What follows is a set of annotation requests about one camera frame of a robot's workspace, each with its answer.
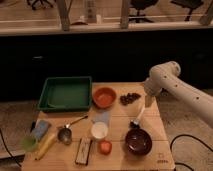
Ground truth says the dark purple grape bunch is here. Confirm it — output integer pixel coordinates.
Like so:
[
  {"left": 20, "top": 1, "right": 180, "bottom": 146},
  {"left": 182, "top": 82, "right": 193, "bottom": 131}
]
[{"left": 120, "top": 93, "right": 141, "bottom": 106}]

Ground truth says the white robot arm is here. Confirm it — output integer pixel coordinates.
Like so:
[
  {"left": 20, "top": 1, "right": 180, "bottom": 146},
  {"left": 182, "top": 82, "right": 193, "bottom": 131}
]
[{"left": 144, "top": 61, "right": 213, "bottom": 128}]

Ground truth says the dark purple bowl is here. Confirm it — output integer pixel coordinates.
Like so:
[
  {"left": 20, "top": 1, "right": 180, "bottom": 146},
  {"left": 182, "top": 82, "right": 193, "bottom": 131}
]
[{"left": 125, "top": 129, "right": 152, "bottom": 156}]

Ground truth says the orange bowl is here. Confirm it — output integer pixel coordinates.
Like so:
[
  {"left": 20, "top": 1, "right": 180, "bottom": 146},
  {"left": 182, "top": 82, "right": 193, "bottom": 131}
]
[{"left": 92, "top": 87, "right": 117, "bottom": 109}]

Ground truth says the light blue cloth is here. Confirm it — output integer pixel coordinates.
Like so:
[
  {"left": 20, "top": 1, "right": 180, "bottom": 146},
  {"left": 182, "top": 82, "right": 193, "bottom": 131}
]
[{"left": 92, "top": 111, "right": 110, "bottom": 125}]

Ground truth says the white cup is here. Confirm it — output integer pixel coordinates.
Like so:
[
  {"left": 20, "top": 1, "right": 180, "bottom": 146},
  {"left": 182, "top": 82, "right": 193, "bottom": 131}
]
[{"left": 91, "top": 122, "right": 108, "bottom": 140}]

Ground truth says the black rectangular eraser block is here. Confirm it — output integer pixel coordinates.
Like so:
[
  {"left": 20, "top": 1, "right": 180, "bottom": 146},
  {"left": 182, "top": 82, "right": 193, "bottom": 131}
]
[{"left": 75, "top": 138, "right": 92, "bottom": 165}]

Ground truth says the green plastic tray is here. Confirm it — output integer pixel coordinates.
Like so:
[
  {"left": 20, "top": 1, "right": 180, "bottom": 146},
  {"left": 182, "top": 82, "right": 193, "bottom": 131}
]
[{"left": 38, "top": 76, "right": 92, "bottom": 113}]

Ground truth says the metal measuring spoon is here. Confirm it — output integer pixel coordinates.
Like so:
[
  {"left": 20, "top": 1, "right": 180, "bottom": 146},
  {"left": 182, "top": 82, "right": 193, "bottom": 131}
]
[{"left": 57, "top": 115, "right": 87, "bottom": 145}]

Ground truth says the black office chair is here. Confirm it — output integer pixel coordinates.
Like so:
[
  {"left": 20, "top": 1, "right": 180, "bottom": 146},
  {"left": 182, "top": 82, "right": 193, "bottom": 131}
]
[{"left": 129, "top": 0, "right": 158, "bottom": 23}]

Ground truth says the blue sponge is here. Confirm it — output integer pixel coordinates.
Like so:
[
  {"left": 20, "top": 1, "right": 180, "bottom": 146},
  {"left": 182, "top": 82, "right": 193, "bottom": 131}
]
[{"left": 32, "top": 120, "right": 51, "bottom": 141}]

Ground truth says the yellow banana toy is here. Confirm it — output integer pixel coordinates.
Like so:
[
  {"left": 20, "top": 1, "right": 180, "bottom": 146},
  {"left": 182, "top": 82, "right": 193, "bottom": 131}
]
[{"left": 35, "top": 133, "right": 56, "bottom": 160}]

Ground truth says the green plastic cup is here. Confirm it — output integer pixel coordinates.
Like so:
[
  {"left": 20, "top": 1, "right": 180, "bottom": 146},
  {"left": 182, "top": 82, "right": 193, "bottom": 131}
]
[{"left": 21, "top": 135, "right": 38, "bottom": 152}]

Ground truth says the black cable on floor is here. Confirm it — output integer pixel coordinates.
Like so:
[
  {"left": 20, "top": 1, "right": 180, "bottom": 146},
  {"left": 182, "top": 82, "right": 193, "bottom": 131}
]
[{"left": 169, "top": 133, "right": 213, "bottom": 171}]

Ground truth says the wooden post at centre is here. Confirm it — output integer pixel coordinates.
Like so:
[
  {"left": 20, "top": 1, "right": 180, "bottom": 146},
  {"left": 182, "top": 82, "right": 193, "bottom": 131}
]
[{"left": 120, "top": 0, "right": 130, "bottom": 29}]

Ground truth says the wooden table leg post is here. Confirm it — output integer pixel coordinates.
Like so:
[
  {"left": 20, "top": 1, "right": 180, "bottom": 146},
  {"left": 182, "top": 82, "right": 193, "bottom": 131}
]
[{"left": 56, "top": 0, "right": 70, "bottom": 31}]

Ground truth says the black cable at left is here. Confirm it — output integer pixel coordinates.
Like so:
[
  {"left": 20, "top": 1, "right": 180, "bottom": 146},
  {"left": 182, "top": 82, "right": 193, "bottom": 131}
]
[{"left": 0, "top": 128, "right": 23, "bottom": 169}]

